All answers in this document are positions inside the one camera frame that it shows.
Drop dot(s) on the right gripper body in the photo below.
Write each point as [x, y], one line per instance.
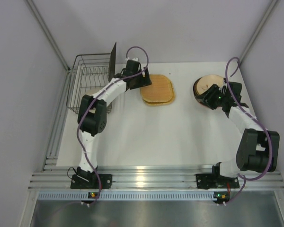
[216, 97]

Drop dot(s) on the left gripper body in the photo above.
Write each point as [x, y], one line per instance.
[140, 80]

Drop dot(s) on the orange woven square plate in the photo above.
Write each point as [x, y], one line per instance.
[159, 91]

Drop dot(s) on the dark square plate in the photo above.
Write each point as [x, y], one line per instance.
[112, 63]

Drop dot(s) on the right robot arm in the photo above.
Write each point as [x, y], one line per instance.
[258, 147]

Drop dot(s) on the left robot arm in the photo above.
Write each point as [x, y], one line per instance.
[92, 117]

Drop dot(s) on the dark wire dish rack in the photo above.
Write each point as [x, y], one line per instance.
[89, 71]

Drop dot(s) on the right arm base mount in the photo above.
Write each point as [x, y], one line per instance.
[211, 181]

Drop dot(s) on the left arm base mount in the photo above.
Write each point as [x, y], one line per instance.
[78, 182]

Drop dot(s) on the aluminium rail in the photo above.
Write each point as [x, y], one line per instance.
[125, 178]

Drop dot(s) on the slotted cable duct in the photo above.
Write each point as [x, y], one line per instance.
[133, 196]

